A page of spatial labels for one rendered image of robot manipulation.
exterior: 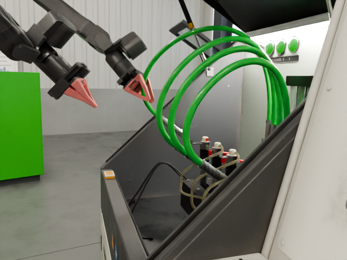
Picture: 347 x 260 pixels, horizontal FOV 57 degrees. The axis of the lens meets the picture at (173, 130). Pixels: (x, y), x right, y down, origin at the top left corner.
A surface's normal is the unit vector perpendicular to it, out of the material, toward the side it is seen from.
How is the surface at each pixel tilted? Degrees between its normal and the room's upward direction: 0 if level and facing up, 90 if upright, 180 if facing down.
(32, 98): 90
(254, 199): 90
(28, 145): 90
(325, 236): 76
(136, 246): 0
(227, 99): 90
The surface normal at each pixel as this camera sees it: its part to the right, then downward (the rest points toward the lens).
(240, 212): 0.29, 0.16
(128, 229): 0.03, -0.99
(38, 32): -0.39, -0.12
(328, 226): -0.92, -0.22
